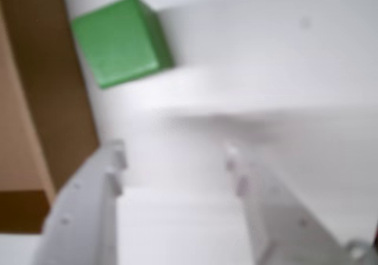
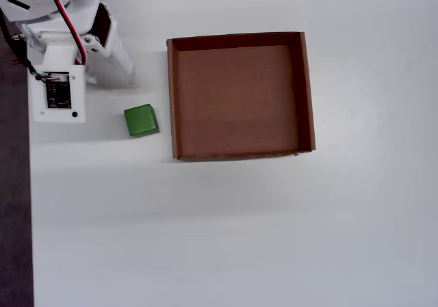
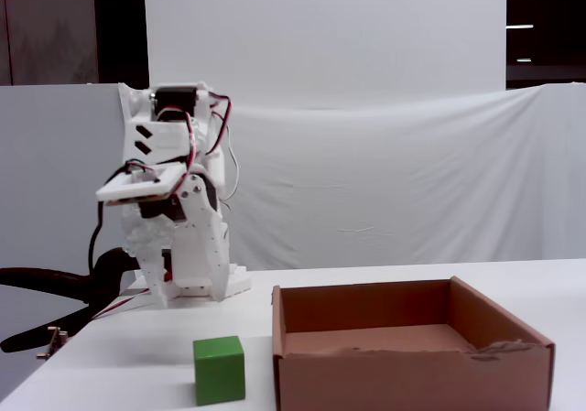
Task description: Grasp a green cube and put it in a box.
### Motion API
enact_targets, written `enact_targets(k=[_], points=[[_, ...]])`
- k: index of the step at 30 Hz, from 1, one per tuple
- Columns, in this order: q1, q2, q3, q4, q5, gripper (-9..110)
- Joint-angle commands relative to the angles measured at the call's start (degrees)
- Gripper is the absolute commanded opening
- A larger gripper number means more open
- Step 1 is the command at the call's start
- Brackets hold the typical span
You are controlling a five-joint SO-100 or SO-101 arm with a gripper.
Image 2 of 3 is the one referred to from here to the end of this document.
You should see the brown cardboard box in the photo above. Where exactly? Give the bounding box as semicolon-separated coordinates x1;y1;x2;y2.
166;30;317;162

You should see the small metal clamp screw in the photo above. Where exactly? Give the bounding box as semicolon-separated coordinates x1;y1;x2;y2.
9;33;23;66

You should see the red black servo cable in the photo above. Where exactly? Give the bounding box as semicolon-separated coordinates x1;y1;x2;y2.
39;0;88;66

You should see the green cube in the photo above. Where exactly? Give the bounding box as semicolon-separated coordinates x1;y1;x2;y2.
123;103;161;138

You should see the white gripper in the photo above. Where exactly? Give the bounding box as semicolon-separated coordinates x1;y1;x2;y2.
21;0;136;90

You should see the black camera cable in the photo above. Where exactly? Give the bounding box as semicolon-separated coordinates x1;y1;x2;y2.
0;8;37;79

